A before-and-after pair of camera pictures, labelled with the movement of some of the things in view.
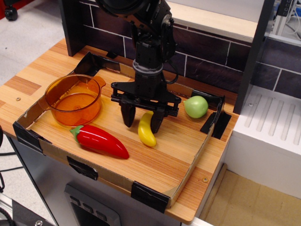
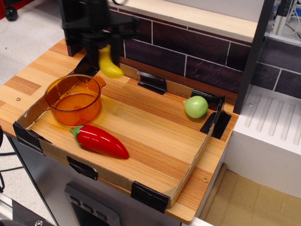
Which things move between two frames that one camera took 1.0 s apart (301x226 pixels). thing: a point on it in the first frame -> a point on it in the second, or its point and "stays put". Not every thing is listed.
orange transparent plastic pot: [74, 100] stays put
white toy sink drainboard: [265, 144] stays put
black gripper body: [147, 92] -> [91, 20]
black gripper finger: [128, 113] -> [91, 47]
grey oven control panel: [86, 210] stays put
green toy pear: [196, 106] stays put
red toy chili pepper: [97, 140] stays put
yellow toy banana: [145, 131] -> [108, 67]
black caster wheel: [11, 13] stays put
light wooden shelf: [213, 23] stays put
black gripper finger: [156, 120] -> [117, 42]
